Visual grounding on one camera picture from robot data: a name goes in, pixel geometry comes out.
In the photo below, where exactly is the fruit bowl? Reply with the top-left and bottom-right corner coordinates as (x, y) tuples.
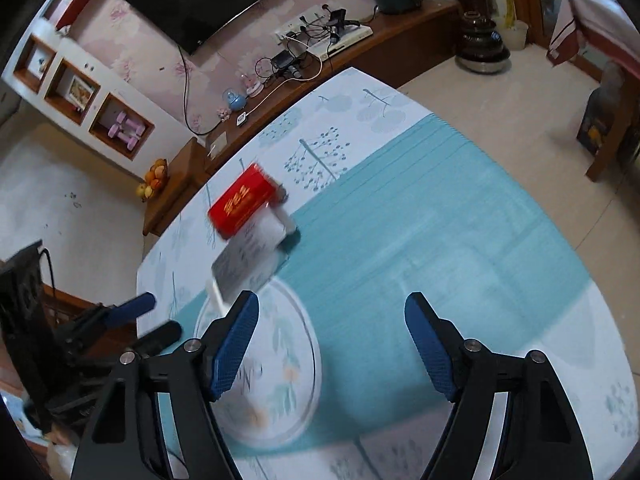
(136, 158), (170, 201)

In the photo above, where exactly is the blue cardboard box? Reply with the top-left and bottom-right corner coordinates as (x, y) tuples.
(576, 87), (618, 157)

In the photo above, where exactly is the small white bucket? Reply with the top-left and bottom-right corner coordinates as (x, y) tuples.
(507, 20), (530, 51)

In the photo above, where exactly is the white floral plate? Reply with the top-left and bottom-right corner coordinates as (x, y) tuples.
(192, 280), (323, 448)

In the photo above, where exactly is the red box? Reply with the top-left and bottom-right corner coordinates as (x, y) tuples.
(207, 162), (281, 241)

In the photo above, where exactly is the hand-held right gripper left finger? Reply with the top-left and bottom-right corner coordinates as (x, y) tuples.
(70, 290), (261, 480)

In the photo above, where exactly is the white wall socket strip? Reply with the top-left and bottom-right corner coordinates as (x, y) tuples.
(272, 4), (332, 43)

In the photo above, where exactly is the black television cable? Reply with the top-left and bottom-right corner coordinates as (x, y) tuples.
(177, 45), (216, 137)

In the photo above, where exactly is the dark ceramic jar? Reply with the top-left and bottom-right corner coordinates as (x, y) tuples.
(456, 10), (512, 75)

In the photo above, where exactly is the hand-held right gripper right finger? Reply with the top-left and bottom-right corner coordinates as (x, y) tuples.
(404, 291), (596, 480)

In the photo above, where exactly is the picture frame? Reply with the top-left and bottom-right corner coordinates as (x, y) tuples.
(64, 76), (97, 110)

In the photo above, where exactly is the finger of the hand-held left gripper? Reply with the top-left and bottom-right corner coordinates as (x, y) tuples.
(55, 292), (157, 347)
(127, 321), (183, 357)

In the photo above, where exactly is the white set-top box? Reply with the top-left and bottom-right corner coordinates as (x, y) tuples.
(305, 24), (375, 61)

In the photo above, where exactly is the green striped box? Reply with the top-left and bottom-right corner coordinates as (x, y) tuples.
(211, 195), (301, 306)

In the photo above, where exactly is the wooden television console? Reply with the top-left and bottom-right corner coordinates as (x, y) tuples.
(142, 0), (461, 238)

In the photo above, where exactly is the leaf print tablecloth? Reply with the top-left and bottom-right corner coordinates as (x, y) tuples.
(136, 66), (632, 480)

